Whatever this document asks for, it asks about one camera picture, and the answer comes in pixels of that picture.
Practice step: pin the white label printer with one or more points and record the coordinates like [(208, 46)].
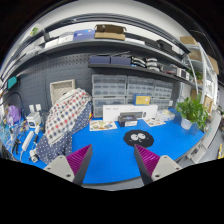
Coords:
[(34, 119)]

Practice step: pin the white power strip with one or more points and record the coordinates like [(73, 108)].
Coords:
[(27, 140)]

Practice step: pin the colourful picture card right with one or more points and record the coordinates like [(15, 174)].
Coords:
[(153, 123)]

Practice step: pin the dark blue box right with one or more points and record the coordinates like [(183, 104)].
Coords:
[(117, 60)]

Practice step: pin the grey drawer organizer left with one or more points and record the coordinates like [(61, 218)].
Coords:
[(107, 90)]

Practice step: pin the grey drawer organizer middle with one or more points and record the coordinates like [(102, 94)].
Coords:
[(138, 85)]

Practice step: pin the colourful picture card left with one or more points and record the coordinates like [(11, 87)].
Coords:
[(100, 125)]

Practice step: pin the yellow and blue box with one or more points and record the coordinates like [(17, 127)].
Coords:
[(141, 99)]

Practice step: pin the grey drawer organizer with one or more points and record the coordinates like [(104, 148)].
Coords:
[(107, 90), (138, 85), (162, 94)]

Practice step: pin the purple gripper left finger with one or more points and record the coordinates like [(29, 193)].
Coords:
[(72, 167)]

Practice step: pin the patterned fabric cloth cover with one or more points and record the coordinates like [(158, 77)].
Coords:
[(70, 114)]

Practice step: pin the clear plastic packet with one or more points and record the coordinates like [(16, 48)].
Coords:
[(165, 115)]

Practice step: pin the purple bag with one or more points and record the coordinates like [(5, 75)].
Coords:
[(14, 114)]

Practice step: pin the green potted plant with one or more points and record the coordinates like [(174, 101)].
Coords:
[(193, 111)]

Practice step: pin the grey drawer organizer right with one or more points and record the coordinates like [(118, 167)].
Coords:
[(162, 94)]

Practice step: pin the dark blue box left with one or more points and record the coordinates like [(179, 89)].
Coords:
[(99, 60)]

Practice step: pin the dark blue box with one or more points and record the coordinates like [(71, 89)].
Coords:
[(117, 60), (99, 60)]

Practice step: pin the long white cardboard box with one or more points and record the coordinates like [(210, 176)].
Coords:
[(112, 112)]

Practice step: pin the black round face mouse pad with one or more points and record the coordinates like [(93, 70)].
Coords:
[(138, 137)]

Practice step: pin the colourful picture card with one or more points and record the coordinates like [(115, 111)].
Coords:
[(100, 125), (153, 123)]

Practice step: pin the upper grey wall shelf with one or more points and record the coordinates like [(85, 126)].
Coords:
[(134, 48)]

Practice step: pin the open cardboard box on shelf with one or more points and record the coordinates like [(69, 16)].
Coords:
[(109, 31)]

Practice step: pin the small black box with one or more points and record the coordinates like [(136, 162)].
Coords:
[(127, 121)]

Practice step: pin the blue box on top shelf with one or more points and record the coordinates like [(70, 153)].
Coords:
[(84, 34)]

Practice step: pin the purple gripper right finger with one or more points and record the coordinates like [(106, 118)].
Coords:
[(153, 167)]

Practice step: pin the white woven basket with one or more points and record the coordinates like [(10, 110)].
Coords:
[(59, 88)]

